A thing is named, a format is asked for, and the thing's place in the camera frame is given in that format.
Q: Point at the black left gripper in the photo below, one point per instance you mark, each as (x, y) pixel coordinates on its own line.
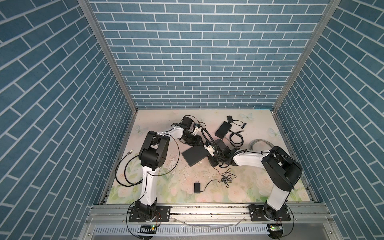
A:
(196, 141)

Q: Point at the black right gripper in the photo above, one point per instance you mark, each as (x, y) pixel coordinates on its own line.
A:
(211, 162)

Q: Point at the black ribbed network switch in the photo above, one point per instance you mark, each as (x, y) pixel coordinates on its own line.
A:
(223, 130)

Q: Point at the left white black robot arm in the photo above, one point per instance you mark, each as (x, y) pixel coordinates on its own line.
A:
(153, 155)

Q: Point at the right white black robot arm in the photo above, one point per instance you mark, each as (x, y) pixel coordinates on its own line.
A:
(282, 169)

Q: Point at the black loose power adapter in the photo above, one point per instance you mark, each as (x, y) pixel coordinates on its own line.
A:
(197, 188)

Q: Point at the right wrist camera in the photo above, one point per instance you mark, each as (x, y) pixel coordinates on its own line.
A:
(218, 147)

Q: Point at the black power adapter near switch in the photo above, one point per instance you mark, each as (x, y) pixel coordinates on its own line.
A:
(230, 119)

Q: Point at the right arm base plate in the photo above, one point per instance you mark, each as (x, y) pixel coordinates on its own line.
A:
(269, 212)

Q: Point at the white slotted cable duct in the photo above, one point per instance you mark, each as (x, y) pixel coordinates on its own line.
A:
(182, 230)

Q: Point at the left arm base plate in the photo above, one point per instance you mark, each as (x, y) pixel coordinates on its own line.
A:
(149, 214)

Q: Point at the aluminium front rail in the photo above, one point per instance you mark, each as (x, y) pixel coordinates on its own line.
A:
(307, 212)

